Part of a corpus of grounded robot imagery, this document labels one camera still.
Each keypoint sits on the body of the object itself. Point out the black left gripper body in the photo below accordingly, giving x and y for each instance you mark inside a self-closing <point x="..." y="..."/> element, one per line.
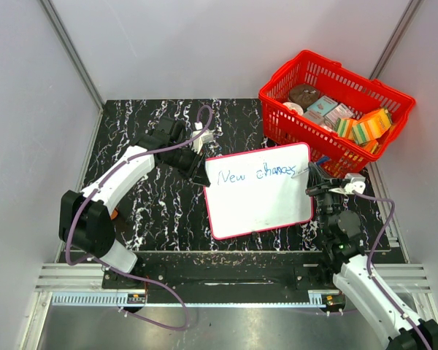
<point x="197" y="164"/>

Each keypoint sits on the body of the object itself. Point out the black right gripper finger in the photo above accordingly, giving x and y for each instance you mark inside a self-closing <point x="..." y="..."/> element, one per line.
<point x="311" y="186"/>
<point x="320" y="176"/>

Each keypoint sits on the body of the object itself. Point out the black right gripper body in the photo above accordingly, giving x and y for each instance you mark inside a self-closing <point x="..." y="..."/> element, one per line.
<point x="316" y="189"/>

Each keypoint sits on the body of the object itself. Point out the white blue whiteboard marker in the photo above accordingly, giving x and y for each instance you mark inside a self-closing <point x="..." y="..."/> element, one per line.
<point x="322" y="161"/>

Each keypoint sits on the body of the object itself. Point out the pink framed whiteboard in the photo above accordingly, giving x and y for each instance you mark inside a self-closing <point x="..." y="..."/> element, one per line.
<point x="258" y="190"/>

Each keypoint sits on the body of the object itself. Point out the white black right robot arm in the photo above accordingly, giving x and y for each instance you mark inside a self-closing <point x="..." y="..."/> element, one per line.
<point x="349" y="266"/>

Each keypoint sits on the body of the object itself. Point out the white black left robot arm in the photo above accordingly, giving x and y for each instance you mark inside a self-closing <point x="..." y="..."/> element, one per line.
<point x="85" y="218"/>

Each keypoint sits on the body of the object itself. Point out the yellow green sponge pack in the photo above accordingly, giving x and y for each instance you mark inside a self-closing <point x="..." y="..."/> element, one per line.
<point x="343" y="128"/>

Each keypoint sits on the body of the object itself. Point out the red plastic shopping basket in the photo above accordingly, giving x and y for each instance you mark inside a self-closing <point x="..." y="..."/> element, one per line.
<point x="361" y="95"/>

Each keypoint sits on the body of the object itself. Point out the pink white small box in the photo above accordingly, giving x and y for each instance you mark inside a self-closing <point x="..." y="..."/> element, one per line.
<point x="339" y="112"/>

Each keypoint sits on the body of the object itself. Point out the orange sponge pack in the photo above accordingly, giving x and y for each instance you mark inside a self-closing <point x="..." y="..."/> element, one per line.
<point x="371" y="126"/>

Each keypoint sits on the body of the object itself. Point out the teal small box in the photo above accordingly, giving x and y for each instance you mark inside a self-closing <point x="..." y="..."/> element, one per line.
<point x="323" y="105"/>

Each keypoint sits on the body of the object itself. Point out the white tape roll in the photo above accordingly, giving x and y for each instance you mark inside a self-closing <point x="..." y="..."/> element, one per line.
<point x="294" y="107"/>

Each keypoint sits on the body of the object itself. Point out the brown round item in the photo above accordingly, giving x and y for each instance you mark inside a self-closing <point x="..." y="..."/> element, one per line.
<point x="304" y="95"/>

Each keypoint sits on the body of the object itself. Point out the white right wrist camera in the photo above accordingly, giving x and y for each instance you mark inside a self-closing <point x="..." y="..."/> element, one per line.
<point x="356" y="184"/>

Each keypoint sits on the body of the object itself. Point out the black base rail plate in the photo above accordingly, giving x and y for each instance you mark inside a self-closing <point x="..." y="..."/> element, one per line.
<point x="299" y="270"/>

